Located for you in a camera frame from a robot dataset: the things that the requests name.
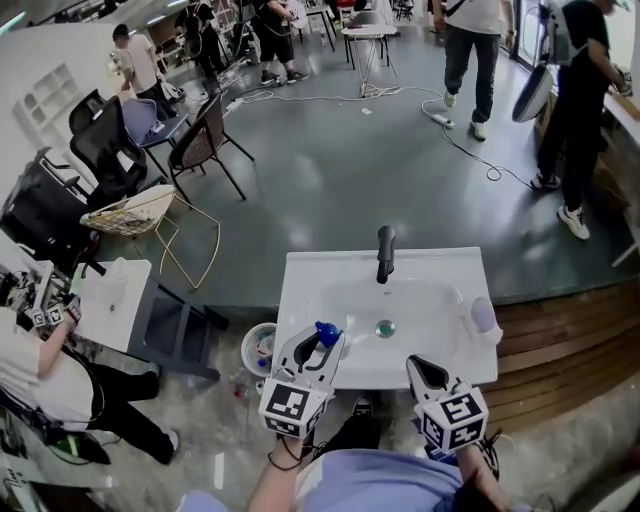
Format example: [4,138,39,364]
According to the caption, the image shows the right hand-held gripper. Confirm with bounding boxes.
[405,354,489,454]

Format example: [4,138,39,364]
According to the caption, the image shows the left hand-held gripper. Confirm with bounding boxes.
[258,324,348,440]

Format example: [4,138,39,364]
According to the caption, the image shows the blue-capped white bottle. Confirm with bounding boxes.
[313,320,354,361]

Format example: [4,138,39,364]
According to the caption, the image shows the purple soap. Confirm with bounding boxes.
[470,296,496,334]

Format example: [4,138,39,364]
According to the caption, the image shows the person's right forearm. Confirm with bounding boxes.
[452,442,506,512]

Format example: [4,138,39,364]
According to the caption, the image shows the person's left forearm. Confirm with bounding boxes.
[244,434,306,512]

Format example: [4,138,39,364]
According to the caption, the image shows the white ceramic sink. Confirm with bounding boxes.
[273,246,501,391]

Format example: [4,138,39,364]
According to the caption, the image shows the grey stand white sink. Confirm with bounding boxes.
[69,257,231,384]

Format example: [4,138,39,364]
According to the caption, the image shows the white mesh waste basket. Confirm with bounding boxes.
[241,322,279,379]

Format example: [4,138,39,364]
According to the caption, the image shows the white soap dish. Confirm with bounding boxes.
[457,294,504,351]

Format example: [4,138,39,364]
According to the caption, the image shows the person's black trousers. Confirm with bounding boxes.
[312,412,384,456]

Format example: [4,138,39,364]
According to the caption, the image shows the black wrist band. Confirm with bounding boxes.
[267,447,305,471]

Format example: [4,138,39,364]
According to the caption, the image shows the person's purple shirt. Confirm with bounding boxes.
[177,447,506,512]

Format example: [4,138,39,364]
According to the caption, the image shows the wooden plank platform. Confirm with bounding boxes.
[479,284,640,436]

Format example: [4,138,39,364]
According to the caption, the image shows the black green bag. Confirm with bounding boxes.
[47,430,112,466]

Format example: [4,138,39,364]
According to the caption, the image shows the dark wicker chair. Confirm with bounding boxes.
[167,92,256,201]

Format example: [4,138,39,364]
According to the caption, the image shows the dark square table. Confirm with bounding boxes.
[134,112,194,166]

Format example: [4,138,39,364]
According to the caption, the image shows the black office chair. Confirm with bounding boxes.
[68,88,169,201]

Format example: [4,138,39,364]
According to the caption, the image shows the blue padded chair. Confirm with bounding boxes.
[121,97,166,149]

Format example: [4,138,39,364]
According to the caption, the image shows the grey round disc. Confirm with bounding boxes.
[512,62,556,124]

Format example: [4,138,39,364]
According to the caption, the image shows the black cabinet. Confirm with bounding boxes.
[0,147,96,261]

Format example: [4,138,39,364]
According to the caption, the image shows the light wooden workbench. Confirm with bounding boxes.
[599,87,640,269]

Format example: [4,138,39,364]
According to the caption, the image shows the white round table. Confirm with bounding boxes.
[340,22,399,99]

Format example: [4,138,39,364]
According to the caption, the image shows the white arched shelf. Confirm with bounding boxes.
[12,62,84,146]

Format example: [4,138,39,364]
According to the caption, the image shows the gold wire chair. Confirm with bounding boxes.
[79,184,222,291]

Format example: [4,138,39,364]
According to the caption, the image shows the white extension cable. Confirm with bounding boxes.
[222,84,534,189]

